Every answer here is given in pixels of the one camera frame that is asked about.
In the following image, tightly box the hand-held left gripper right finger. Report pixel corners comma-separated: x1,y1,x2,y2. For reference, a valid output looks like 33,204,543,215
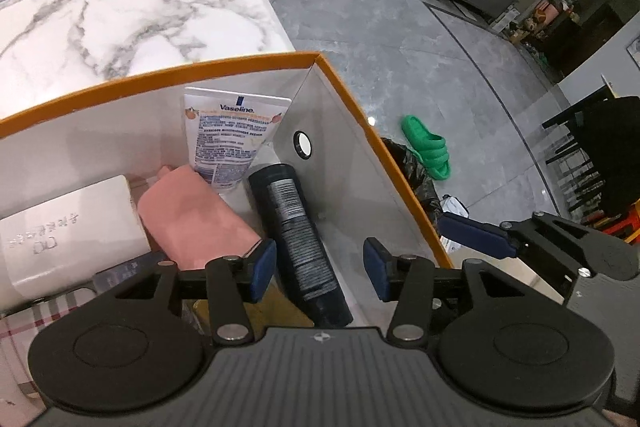
362,237,526,342

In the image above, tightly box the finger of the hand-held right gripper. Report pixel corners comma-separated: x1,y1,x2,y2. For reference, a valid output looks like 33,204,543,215
436,211,601,279

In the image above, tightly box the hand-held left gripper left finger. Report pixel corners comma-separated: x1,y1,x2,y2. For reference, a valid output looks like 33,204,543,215
102,238,278,346

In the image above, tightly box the brown cardboard box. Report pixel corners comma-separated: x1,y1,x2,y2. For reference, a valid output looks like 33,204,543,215
192,282,316,339

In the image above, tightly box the black spray bottle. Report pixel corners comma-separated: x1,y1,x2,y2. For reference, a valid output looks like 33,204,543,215
248,163,355,328

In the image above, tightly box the pink cylindrical bottle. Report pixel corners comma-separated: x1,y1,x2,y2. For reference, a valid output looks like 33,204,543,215
136,164,264,271

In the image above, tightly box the orange cardboard box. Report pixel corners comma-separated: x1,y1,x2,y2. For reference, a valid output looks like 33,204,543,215
0,51,454,333

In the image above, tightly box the white lotion tube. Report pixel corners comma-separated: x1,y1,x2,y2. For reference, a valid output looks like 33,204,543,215
183,87,294,190

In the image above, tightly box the white glasses case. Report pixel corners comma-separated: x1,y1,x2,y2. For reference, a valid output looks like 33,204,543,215
0,174,151,308

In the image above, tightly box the plaid glasses case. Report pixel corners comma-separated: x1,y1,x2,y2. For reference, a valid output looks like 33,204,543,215
0,289,101,408

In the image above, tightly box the white plastic bag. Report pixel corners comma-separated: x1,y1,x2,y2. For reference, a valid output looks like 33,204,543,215
440,194,471,254

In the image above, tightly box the black garbage bag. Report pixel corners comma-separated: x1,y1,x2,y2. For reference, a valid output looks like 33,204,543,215
380,137,444,228

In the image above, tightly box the green slipper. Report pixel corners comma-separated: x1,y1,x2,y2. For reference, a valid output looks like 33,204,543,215
401,115,452,182

